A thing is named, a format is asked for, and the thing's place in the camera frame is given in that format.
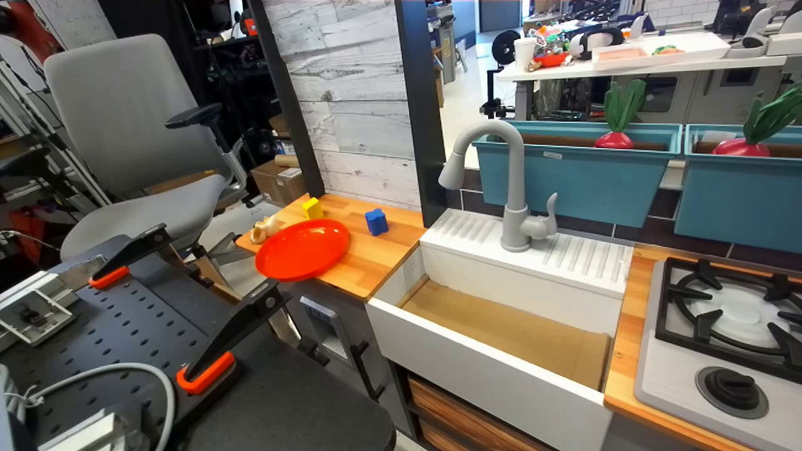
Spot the black clamp orange handle near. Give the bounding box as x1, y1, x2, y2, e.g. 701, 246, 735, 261
175, 282, 287, 396

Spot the yellow block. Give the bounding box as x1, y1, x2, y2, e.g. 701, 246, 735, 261
302, 198, 323, 217

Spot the black stove grate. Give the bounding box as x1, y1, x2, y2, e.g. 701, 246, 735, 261
655, 257, 802, 383

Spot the white background table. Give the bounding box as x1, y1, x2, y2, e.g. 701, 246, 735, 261
502, 33, 788, 118

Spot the wooden drawer front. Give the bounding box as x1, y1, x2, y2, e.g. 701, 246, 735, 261
407, 375, 552, 451

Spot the grey cable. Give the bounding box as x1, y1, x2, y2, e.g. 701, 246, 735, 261
8, 361, 180, 451

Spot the black clamp orange handle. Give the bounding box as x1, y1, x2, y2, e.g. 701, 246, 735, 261
175, 282, 287, 396
87, 226, 171, 290

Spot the teal planter box right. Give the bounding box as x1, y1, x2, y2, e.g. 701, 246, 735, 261
675, 122, 802, 254

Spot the black stove knob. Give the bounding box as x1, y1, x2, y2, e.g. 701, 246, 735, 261
694, 366, 769, 419

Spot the toy radish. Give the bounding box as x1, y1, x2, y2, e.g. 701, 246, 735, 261
715, 86, 802, 157
594, 81, 647, 148

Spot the grey faucet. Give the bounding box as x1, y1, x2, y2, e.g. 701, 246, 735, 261
438, 119, 560, 254

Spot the cardboard box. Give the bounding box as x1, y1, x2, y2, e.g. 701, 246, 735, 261
252, 156, 305, 206

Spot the black clamp orange handle far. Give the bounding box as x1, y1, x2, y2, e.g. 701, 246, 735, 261
87, 226, 171, 290

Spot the grey stove top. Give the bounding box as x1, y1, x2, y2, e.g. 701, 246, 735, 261
636, 261, 802, 451

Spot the small beige toy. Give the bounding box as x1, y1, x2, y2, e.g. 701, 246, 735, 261
249, 215, 280, 244

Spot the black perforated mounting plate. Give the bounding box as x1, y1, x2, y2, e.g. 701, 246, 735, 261
0, 264, 249, 451

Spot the toy radish right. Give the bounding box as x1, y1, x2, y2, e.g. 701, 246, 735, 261
715, 86, 802, 157

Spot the white sink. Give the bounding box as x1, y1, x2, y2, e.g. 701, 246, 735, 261
367, 211, 634, 451

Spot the orange plate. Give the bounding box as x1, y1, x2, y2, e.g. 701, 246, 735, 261
257, 217, 350, 280

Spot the grey office chair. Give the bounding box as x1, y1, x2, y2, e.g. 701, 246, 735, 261
45, 33, 245, 261

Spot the blue block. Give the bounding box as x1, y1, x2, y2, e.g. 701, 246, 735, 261
367, 208, 389, 235

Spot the toy radish left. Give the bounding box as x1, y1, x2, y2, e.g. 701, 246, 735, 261
594, 81, 647, 148

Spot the teal planter box left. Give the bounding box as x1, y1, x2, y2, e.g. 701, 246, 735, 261
515, 119, 681, 227

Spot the teal planter box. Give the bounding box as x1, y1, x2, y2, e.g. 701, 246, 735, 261
515, 119, 681, 227
675, 122, 802, 254

